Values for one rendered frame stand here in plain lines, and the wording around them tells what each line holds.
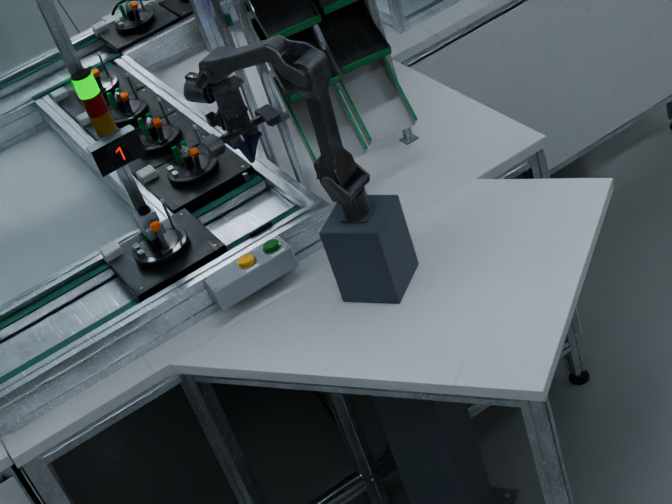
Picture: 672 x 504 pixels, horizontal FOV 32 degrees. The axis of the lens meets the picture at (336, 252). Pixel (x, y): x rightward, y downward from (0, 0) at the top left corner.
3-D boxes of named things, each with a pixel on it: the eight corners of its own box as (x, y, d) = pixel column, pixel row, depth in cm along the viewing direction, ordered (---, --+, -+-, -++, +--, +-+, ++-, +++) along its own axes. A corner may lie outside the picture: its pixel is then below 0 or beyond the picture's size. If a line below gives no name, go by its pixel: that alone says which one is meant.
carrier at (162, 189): (255, 172, 303) (239, 131, 295) (175, 217, 296) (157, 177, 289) (216, 142, 321) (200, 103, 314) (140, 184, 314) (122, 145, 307)
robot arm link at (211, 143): (273, 88, 254) (260, 80, 259) (199, 127, 249) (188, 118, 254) (283, 120, 259) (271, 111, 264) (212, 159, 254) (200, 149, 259)
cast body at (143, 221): (167, 232, 277) (156, 209, 273) (150, 241, 276) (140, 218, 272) (153, 219, 283) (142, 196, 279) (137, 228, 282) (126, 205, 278)
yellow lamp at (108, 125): (119, 128, 274) (111, 110, 271) (100, 138, 272) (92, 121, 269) (112, 121, 277) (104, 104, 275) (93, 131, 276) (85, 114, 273)
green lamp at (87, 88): (103, 92, 268) (94, 73, 265) (84, 102, 266) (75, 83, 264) (95, 86, 272) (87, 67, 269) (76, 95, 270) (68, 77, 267)
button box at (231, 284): (299, 266, 273) (291, 245, 269) (223, 312, 267) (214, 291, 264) (285, 254, 278) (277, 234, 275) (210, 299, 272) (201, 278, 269)
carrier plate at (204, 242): (228, 251, 277) (225, 244, 276) (140, 302, 270) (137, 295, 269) (187, 213, 295) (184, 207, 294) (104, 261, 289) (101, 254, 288)
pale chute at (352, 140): (366, 153, 287) (368, 147, 283) (318, 175, 286) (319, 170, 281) (316, 55, 292) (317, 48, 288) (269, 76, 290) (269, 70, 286)
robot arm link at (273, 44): (330, 63, 235) (305, 17, 231) (308, 85, 231) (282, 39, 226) (237, 87, 256) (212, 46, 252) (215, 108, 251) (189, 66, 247)
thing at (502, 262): (545, 402, 227) (543, 391, 225) (162, 372, 267) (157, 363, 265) (614, 187, 275) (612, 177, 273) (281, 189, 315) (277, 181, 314)
